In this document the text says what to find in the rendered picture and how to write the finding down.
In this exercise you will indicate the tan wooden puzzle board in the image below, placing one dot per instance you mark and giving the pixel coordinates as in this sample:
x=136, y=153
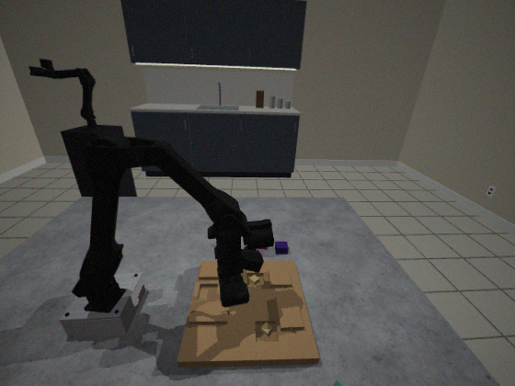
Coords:
x=217, y=336

